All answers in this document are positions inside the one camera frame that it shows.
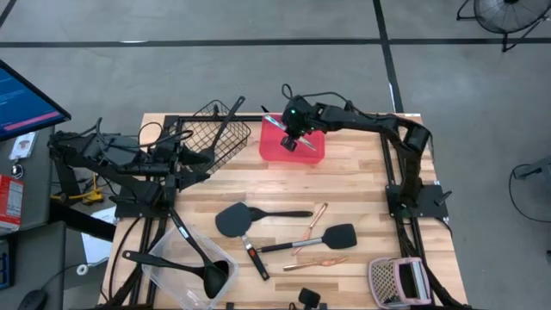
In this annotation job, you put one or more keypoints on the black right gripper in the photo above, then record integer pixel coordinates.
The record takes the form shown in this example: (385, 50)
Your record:
(297, 120)

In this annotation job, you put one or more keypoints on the black floor fan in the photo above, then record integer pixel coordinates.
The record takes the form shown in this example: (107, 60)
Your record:
(508, 17)

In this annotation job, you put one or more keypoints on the wooden spatula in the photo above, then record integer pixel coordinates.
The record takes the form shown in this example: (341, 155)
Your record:
(318, 262)

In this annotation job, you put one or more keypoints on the silver butter knife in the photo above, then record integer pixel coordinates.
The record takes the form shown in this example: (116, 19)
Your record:
(311, 146)

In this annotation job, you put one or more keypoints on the red printed box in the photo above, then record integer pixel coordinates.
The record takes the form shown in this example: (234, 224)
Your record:
(10, 202)

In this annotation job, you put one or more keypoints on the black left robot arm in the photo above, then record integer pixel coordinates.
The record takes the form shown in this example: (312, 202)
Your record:
(107, 150)

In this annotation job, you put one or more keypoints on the small black object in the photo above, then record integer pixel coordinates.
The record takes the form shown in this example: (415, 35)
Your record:
(309, 297)

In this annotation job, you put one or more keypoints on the white paper sheet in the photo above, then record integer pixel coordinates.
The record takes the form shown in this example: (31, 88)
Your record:
(97, 249)

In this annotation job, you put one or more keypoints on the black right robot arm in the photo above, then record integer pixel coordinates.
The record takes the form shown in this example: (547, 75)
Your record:
(370, 122)

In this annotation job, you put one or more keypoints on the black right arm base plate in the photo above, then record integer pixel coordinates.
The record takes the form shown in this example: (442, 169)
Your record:
(435, 208)

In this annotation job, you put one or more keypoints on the black slotted turner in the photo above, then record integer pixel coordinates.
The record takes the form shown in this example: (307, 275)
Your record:
(284, 213)

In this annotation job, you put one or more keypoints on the red plastic container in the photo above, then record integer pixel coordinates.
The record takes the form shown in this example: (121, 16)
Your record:
(275, 150)

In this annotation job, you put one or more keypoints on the grey desk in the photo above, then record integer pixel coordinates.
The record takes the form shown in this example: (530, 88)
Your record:
(39, 258)

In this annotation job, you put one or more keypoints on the blue screen computer monitor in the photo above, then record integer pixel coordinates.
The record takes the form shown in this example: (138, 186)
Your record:
(26, 107)

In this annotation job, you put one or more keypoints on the black spatula steel neck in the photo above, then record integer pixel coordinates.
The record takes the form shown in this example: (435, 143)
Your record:
(340, 236)

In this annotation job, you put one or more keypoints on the clear plastic container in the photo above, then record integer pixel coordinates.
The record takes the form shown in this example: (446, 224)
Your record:
(181, 289)

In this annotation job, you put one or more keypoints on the black keyboard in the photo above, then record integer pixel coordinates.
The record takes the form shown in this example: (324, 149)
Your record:
(3, 271)

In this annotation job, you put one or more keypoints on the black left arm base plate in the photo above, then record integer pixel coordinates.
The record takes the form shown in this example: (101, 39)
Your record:
(129, 211)

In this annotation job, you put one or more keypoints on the pink utensil caddy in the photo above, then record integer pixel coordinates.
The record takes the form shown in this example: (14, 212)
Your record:
(383, 282)

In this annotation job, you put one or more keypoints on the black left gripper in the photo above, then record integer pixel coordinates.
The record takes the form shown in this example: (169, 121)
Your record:
(170, 163)

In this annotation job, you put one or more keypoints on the black computer mouse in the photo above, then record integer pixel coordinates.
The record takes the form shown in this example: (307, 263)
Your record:
(31, 300)

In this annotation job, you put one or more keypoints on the white badge card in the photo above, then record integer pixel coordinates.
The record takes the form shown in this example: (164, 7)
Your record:
(23, 146)

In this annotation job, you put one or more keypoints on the rose gold tongs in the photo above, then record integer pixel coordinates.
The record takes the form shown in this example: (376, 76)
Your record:
(316, 218)

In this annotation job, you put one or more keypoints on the white tape roll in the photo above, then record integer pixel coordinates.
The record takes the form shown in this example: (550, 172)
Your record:
(82, 270)

